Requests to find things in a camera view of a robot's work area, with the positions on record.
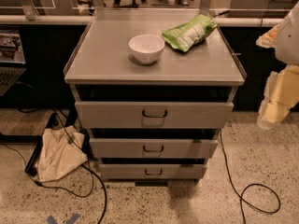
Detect black cable right floor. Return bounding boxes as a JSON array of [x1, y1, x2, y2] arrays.
[[219, 129, 281, 224]]

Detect white ceramic bowl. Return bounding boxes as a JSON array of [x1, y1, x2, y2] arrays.
[[129, 35, 164, 64]]

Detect black cable floor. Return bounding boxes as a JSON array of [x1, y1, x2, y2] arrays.
[[0, 109, 108, 224], [219, 129, 281, 224]]

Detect cream cloth tote bag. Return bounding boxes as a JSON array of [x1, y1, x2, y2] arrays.
[[36, 126, 88, 182]]

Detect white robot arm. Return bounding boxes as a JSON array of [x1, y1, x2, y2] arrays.
[[256, 3, 299, 130]]

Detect grey metal drawer cabinet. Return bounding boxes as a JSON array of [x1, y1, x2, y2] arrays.
[[63, 8, 248, 187]]

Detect grey bottom drawer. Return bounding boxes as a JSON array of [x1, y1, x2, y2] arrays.
[[99, 164, 206, 180]]

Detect grey middle drawer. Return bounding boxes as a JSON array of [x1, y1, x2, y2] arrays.
[[90, 138, 218, 158]]

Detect green snack bag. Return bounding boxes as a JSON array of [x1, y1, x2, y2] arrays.
[[162, 15, 218, 52]]

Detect black cable left floor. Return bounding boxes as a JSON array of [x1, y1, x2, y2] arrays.
[[0, 109, 108, 224]]

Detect black laptop computer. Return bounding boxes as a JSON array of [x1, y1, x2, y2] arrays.
[[0, 25, 27, 96]]

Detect grey top drawer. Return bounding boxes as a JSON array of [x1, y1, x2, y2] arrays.
[[75, 102, 233, 129]]

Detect grey drawer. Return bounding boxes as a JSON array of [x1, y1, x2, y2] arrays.
[[99, 164, 206, 180], [90, 138, 218, 158], [75, 102, 233, 129]]

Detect white horizontal rail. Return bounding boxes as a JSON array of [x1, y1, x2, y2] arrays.
[[0, 15, 282, 27]]

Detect black table leg base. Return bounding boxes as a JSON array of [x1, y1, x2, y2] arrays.
[[0, 112, 59, 176]]

